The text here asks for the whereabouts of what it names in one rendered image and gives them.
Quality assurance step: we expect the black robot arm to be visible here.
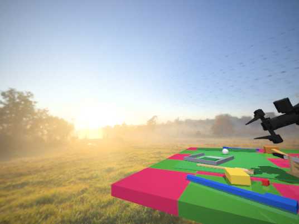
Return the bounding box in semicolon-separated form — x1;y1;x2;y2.
261;98;299;131

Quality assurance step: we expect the yellow block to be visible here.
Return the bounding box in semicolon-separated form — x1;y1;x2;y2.
224;168;251;186

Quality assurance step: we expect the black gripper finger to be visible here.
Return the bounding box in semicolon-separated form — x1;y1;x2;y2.
255;135;275;141
245;114;259;125

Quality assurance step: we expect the small red block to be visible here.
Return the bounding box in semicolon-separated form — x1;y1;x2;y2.
262;179;269;186

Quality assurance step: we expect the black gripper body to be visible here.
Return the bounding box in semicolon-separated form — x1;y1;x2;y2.
254;109;288;144

